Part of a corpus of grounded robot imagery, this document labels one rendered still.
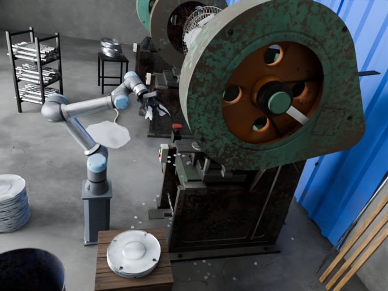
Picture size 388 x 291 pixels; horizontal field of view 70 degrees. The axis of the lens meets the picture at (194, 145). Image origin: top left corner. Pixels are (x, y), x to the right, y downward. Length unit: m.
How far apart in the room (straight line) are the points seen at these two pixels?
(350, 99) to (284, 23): 0.55
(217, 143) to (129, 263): 0.80
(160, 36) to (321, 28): 1.88
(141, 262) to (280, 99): 1.10
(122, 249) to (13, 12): 7.51
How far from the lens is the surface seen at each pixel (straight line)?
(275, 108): 1.29
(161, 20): 2.92
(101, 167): 1.81
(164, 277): 1.65
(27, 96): 3.96
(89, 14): 8.25
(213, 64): 1.17
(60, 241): 2.29
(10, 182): 2.37
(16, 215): 2.35
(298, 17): 1.28
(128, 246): 1.70
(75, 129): 1.85
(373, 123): 2.42
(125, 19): 8.22
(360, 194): 2.50
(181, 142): 1.89
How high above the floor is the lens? 1.71
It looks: 30 degrees down
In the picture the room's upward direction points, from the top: 11 degrees clockwise
